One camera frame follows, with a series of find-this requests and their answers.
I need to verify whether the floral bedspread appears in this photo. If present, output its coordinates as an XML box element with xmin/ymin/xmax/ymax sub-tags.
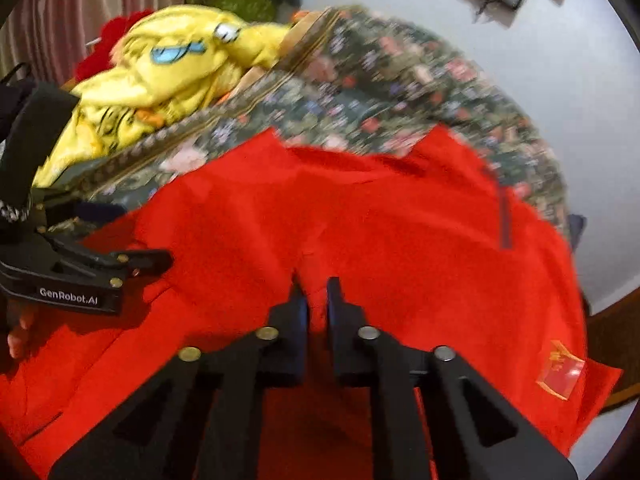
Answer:
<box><xmin>55</xmin><ymin>5</ymin><xmax>573</xmax><ymax>241</ymax></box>

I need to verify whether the striped curtain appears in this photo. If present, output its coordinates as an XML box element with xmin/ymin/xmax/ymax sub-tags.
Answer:
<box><xmin>0</xmin><ymin>0</ymin><xmax>186</xmax><ymax>86</ymax></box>

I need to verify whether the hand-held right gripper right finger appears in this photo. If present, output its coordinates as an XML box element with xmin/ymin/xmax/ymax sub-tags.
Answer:
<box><xmin>326</xmin><ymin>276</ymin><xmax>578</xmax><ymax>480</ymax></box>

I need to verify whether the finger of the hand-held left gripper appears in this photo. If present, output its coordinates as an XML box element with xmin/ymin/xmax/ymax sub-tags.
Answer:
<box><xmin>47</xmin><ymin>237</ymin><xmax>175</xmax><ymax>287</ymax></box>
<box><xmin>31</xmin><ymin>186</ymin><xmax>96</xmax><ymax>235</ymax></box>

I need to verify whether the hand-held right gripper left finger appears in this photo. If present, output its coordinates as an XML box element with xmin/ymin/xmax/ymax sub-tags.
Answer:
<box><xmin>47</xmin><ymin>277</ymin><xmax>311</xmax><ymax>480</ymax></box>

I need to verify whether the person's left hand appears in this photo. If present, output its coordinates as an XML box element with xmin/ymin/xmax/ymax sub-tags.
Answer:
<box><xmin>6</xmin><ymin>305</ymin><xmax>38</xmax><ymax>361</ymax></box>

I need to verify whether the wooden furniture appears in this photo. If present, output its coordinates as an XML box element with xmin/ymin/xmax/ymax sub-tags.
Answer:
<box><xmin>582</xmin><ymin>285</ymin><xmax>640</xmax><ymax>416</ymax></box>

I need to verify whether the yellow printed jacket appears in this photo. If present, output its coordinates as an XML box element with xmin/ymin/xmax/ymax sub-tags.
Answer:
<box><xmin>32</xmin><ymin>4</ymin><xmax>293</xmax><ymax>188</ymax></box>

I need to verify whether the red garment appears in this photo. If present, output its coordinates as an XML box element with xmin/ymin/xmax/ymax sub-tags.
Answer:
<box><xmin>0</xmin><ymin>125</ymin><xmax>623</xmax><ymax>480</ymax></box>

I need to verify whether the red plush toy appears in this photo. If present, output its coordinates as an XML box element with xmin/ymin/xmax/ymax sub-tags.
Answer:
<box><xmin>75</xmin><ymin>7</ymin><xmax>156</xmax><ymax>83</ymax></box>

